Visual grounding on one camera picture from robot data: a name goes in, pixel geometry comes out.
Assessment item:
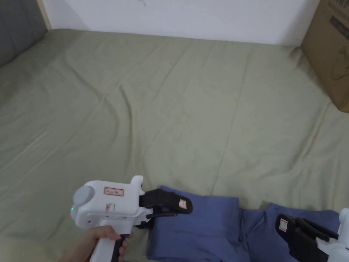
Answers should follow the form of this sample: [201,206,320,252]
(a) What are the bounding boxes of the blue garment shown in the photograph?
[146,185,341,262]

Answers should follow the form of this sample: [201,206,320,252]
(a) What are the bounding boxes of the person's left hand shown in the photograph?
[58,225,134,262]

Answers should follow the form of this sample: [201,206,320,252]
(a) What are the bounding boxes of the grey padded headboard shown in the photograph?
[0,0,48,68]

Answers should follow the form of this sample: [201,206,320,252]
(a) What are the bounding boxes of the bed with pale green sheet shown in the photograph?
[0,28,349,262]

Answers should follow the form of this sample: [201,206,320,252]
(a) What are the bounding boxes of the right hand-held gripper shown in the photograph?
[276,207,349,262]

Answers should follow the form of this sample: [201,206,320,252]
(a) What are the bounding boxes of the brown cardboard carton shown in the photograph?
[300,0,349,113]

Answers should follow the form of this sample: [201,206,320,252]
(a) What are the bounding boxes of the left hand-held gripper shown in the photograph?
[70,175,194,262]

